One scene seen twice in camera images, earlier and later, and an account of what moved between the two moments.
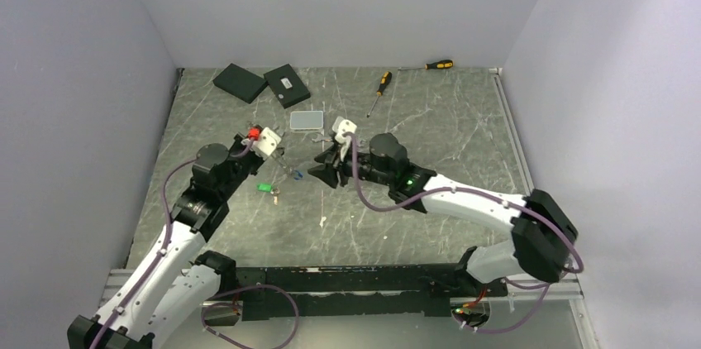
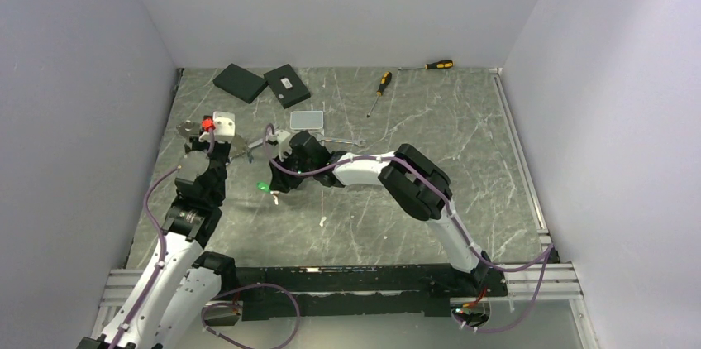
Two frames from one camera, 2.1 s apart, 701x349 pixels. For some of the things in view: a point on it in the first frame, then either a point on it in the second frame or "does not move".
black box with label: (287, 86) does not move
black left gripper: (258, 162) -> (196, 143)
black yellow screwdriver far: (440, 64) does not move
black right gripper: (327, 172) -> (281, 181)
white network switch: (306, 120) does not move
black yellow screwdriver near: (384, 81) does not move
